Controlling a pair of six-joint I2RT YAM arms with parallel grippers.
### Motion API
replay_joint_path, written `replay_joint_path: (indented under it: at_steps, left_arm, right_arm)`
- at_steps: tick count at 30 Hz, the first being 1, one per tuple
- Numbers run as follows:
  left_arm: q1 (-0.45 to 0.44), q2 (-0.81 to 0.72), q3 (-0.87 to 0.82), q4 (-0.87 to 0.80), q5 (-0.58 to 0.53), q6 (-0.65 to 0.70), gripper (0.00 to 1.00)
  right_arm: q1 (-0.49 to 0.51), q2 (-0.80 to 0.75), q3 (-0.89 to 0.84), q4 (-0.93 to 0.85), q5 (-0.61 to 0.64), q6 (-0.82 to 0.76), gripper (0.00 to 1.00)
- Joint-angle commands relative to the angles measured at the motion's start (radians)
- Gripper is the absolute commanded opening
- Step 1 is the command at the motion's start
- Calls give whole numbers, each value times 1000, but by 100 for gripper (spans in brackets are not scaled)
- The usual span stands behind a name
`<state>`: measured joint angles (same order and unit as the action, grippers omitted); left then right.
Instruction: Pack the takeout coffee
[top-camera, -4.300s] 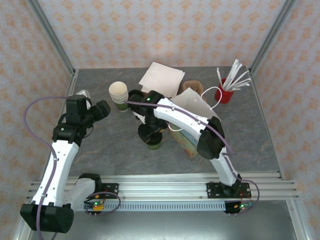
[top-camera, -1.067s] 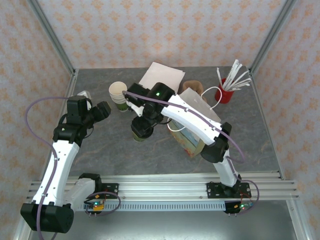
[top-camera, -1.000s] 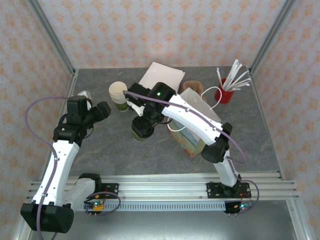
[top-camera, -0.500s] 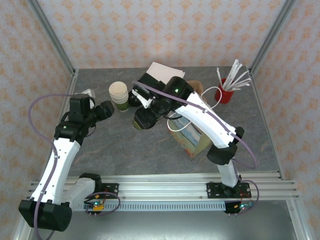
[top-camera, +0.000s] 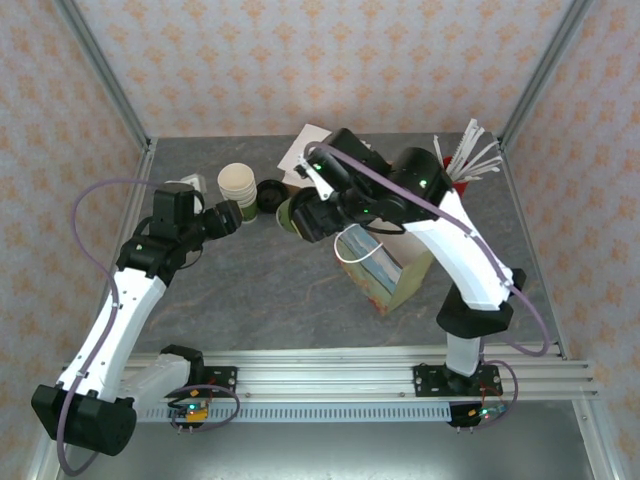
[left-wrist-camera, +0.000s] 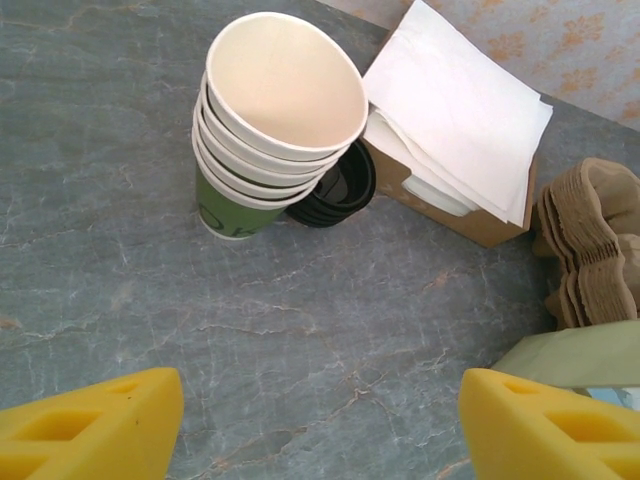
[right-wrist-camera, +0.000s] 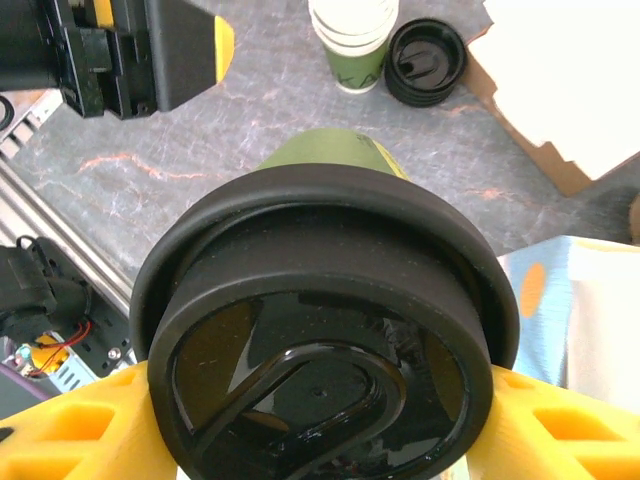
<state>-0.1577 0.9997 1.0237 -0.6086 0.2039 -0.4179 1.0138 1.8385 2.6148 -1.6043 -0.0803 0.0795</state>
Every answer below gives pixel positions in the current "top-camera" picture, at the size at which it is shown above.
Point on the printed paper gift bag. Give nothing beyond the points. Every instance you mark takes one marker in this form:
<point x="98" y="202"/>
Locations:
<point x="380" y="280"/>

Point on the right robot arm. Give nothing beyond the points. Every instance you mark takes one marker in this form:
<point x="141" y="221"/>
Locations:
<point x="465" y="260"/>

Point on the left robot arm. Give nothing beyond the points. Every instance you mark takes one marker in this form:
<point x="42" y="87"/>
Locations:
<point x="115" y="330"/>

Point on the brown cardboard napkin box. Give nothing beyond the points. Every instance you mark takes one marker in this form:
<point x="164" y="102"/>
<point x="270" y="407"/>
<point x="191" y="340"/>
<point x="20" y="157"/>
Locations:
<point x="300" y="192"/>

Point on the white paper napkin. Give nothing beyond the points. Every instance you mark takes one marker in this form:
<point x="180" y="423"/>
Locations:
<point x="295" y="177"/>
<point x="300" y="150"/>

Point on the black plastic cup lid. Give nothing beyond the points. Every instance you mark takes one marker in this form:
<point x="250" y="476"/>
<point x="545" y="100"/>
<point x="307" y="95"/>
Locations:
<point x="267" y="209"/>
<point x="272" y="194"/>

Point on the small electronics board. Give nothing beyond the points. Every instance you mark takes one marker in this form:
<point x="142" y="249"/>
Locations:
<point x="480" y="414"/>
<point x="192" y="412"/>

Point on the grey metal sheet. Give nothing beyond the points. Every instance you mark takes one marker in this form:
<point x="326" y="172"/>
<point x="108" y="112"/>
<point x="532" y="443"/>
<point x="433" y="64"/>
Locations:
<point x="325" y="450"/>

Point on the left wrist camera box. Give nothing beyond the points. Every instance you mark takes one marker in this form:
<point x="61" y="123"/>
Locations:
<point x="195" y="181"/>

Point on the aluminium table side rail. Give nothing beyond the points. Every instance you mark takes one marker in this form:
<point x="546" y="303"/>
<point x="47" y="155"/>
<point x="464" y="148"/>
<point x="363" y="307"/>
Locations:
<point x="142" y="172"/>

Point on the aluminium frame post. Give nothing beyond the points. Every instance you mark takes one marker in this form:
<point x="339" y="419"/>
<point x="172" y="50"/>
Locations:
<point x="545" y="70"/>
<point x="103" y="70"/>

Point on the aluminium lower frame bar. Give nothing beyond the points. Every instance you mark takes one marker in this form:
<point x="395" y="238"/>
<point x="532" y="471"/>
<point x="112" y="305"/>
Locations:
<point x="37" y="472"/>
<point x="597" y="450"/>

